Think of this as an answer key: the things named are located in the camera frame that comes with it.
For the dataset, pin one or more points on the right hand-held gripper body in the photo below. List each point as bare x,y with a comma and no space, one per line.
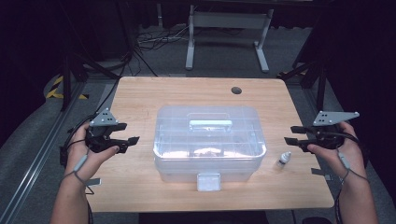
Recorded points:
327,138

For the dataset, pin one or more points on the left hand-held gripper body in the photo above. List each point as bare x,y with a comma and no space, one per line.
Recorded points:
99,138

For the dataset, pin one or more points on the small white dropper bottle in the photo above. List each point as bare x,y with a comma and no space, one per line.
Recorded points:
284,159

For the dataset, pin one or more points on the clear plastic storage box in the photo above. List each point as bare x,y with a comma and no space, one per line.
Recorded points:
208,146

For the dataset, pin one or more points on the person's right hand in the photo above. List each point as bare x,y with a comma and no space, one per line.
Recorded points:
348,152

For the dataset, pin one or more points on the person's left hand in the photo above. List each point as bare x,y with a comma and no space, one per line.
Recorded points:
84,165

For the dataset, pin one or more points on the black metal stand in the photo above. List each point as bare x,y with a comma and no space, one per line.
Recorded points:
313,77
73,77

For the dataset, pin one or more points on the yellow and black floor tape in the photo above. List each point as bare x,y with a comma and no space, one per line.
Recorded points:
54,90

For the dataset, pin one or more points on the grey metal bracket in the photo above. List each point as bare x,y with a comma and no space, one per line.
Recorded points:
320,172
93,182

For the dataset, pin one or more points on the grey metal desk frame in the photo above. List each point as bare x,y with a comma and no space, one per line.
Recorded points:
229,28

